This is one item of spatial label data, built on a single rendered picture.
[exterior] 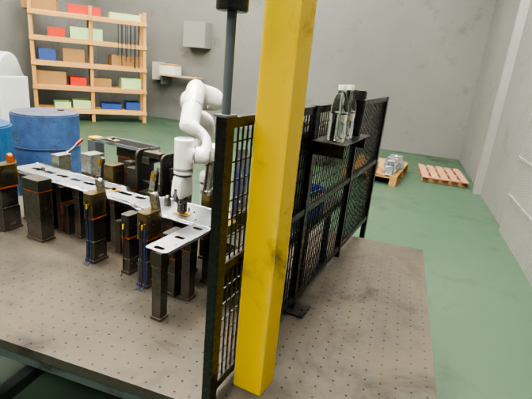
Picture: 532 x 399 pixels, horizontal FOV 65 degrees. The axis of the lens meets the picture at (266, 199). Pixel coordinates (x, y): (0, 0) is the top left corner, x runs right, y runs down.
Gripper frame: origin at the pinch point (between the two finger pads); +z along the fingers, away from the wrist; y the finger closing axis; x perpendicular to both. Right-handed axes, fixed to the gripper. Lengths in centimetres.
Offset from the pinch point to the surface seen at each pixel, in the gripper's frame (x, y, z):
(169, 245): 17.3, 29.8, 2.9
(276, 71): 63, 48, -64
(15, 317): -27, 62, 33
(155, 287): 15.3, 35.2, 18.8
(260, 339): 66, 48, 12
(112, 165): -60, -18, -5
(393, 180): 12, -529, 95
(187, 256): 16.2, 17.2, 12.4
